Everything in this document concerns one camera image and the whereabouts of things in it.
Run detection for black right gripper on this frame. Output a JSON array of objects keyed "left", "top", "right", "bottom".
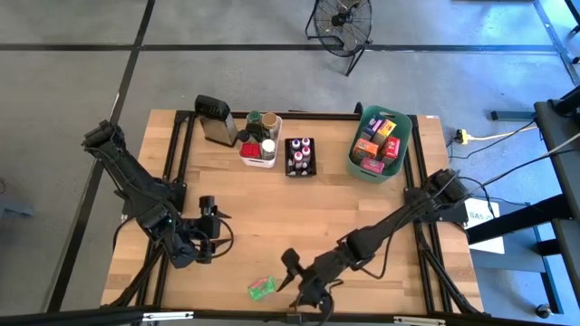
[{"left": 275, "top": 247, "right": 348, "bottom": 321}]

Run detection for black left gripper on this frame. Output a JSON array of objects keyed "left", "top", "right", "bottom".
[{"left": 180, "top": 195, "right": 234, "bottom": 265}]

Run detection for white plastic bin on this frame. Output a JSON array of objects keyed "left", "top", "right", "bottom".
[{"left": 237, "top": 112, "right": 283, "bottom": 169}]

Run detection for red flip-top container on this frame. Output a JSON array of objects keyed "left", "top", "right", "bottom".
[{"left": 239, "top": 142, "right": 262, "bottom": 159}]

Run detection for black slotted plastic basket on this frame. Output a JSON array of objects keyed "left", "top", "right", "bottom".
[{"left": 284, "top": 137, "right": 317, "bottom": 178}]

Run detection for tan-lidded seasoning jar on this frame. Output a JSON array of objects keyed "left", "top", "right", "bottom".
[{"left": 261, "top": 111, "right": 280, "bottom": 139}]

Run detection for pink cereal box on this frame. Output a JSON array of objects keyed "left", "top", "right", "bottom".
[{"left": 360, "top": 157, "right": 386, "bottom": 176}]

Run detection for small red cereal box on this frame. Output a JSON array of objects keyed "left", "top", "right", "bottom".
[{"left": 380, "top": 135, "right": 402, "bottom": 165}]

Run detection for yellow Corn Pops box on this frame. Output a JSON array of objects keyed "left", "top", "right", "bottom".
[{"left": 372, "top": 118, "right": 398, "bottom": 146}]

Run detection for teal plastic bin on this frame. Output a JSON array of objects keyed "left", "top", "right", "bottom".
[{"left": 347, "top": 104, "right": 414, "bottom": 185}]

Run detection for green Apple Jacks box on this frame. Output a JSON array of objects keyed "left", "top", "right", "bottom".
[{"left": 246, "top": 275, "right": 277, "bottom": 302}]

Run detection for metal box grater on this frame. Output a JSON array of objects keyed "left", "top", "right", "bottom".
[{"left": 193, "top": 93, "right": 241, "bottom": 149}]

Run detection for black front crossbar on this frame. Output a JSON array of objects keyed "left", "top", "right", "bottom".
[{"left": 0, "top": 305, "right": 580, "bottom": 326}]

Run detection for blue Frosted Flakes box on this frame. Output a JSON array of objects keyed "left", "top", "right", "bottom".
[{"left": 362, "top": 116, "right": 384, "bottom": 141}]

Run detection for white sign green letters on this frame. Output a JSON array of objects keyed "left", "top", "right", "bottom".
[{"left": 464, "top": 197, "right": 506, "bottom": 255}]

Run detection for black floor fan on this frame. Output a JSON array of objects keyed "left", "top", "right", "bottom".
[{"left": 304, "top": 0, "right": 374, "bottom": 77}]

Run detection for black work desk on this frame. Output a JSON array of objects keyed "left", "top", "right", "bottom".
[{"left": 465, "top": 85, "right": 580, "bottom": 316}]

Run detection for black left wrist camera cable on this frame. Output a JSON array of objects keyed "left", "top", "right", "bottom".
[{"left": 216, "top": 216, "right": 236, "bottom": 260}]

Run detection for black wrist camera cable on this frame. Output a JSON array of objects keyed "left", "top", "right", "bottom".
[
  {"left": 216, "top": 216, "right": 236, "bottom": 260},
  {"left": 360, "top": 235, "right": 392, "bottom": 281}
]

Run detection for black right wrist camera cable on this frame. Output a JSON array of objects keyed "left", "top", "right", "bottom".
[{"left": 360, "top": 235, "right": 392, "bottom": 281}]

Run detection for black aluminium rig frame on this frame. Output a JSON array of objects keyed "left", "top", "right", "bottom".
[{"left": 100, "top": 101, "right": 485, "bottom": 316}]

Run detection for grey floor bracket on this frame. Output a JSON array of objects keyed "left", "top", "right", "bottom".
[{"left": 0, "top": 198, "right": 36, "bottom": 218}]

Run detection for yellow extension cord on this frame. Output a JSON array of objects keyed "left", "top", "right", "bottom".
[{"left": 454, "top": 125, "right": 538, "bottom": 146}]

